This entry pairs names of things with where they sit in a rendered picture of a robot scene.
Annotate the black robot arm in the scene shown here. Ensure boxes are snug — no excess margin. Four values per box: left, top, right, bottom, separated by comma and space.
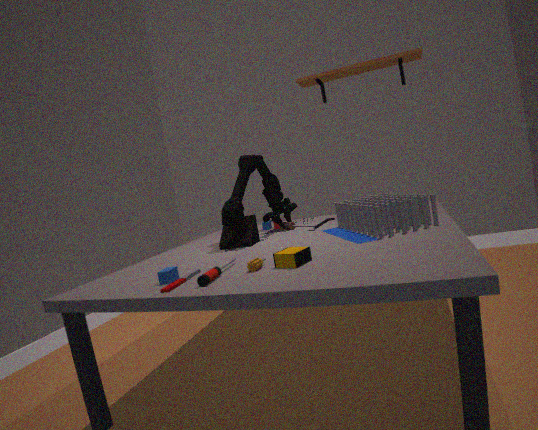
222, 155, 290, 236

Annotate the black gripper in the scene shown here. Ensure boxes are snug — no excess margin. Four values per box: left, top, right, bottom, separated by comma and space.
263, 198, 297, 229

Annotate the red and black screwdriver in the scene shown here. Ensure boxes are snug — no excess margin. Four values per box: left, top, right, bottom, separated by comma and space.
197, 258, 236, 287

